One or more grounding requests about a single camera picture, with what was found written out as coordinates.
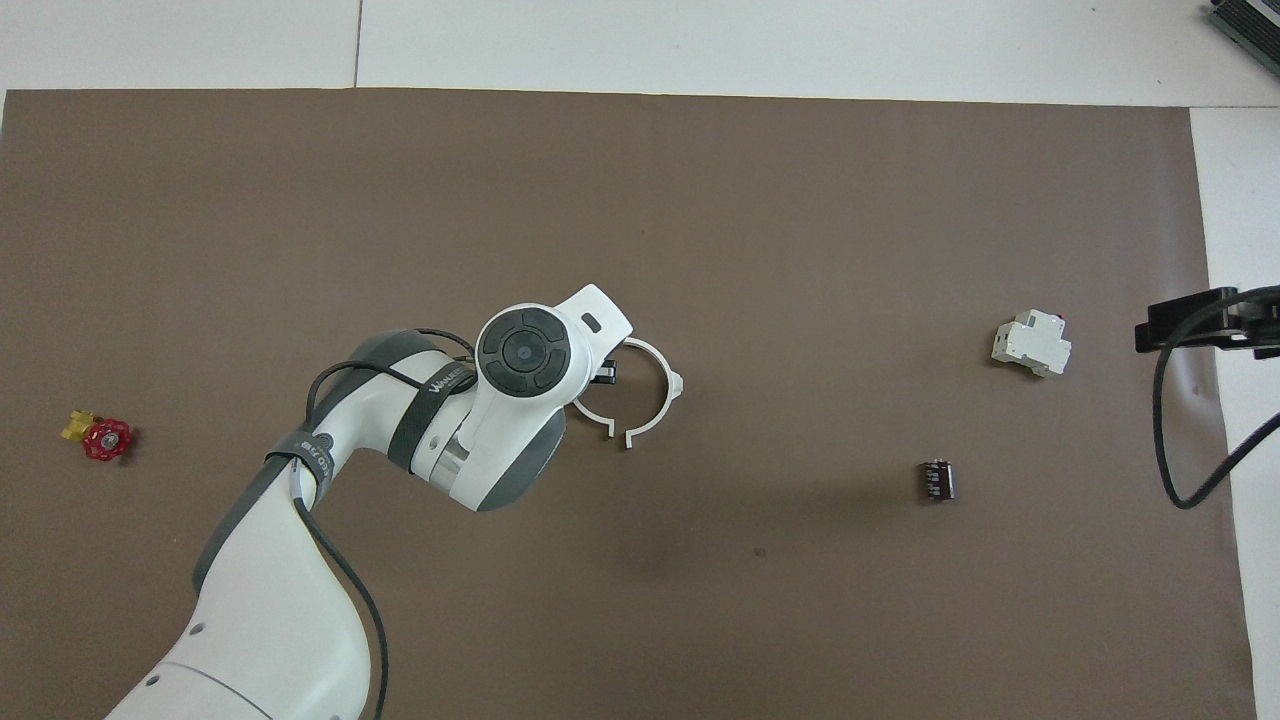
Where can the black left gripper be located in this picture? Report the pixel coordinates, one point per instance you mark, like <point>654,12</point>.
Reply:
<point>609,372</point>

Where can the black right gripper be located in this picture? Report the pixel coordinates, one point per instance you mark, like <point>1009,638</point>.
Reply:
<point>1205,330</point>

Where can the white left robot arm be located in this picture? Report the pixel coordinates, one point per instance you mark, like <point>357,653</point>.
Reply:
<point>270,600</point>

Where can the white circuit breaker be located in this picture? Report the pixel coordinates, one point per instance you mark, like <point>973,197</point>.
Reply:
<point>1032,345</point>

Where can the black cylindrical capacitor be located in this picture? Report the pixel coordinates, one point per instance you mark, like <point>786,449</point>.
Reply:
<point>937,480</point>

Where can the brown table mat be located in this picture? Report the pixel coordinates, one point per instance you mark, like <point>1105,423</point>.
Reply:
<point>800,600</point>

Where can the grey ribbed device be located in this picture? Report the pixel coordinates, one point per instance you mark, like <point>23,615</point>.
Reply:
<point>1250,18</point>

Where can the red and yellow valve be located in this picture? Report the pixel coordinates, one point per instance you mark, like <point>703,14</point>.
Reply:
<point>106,440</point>

